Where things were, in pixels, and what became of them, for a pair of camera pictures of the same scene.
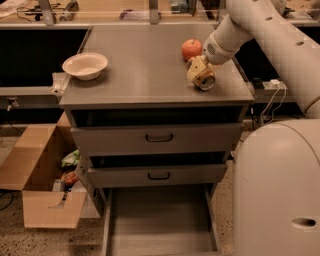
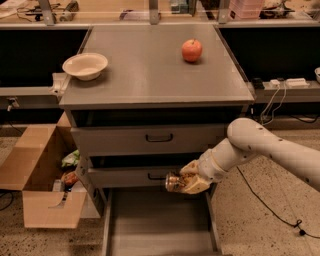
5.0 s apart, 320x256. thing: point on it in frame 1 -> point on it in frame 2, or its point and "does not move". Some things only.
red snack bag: x=69 y=178 does not move
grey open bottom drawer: x=160 y=221 does not move
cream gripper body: x=216 y=53 -> x=210 y=164
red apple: x=191 y=47 does not move
